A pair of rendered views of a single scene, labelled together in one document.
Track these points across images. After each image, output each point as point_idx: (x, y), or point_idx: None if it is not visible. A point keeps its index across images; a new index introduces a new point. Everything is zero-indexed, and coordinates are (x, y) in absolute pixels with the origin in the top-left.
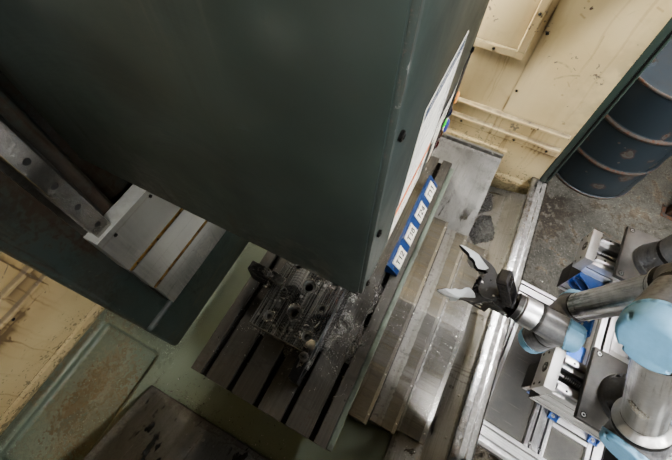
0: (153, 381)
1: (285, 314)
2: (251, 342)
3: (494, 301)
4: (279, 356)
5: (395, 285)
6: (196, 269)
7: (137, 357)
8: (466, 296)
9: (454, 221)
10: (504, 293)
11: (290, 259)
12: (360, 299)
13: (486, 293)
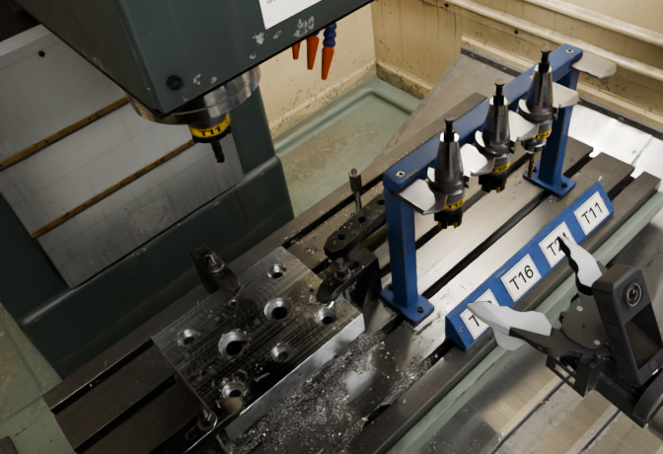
0: (14, 431)
1: (215, 343)
2: (151, 386)
3: (596, 356)
4: (184, 425)
5: (458, 366)
6: (126, 250)
7: (15, 390)
8: (528, 328)
9: (653, 307)
10: (613, 325)
11: (73, 39)
12: (376, 372)
13: (580, 333)
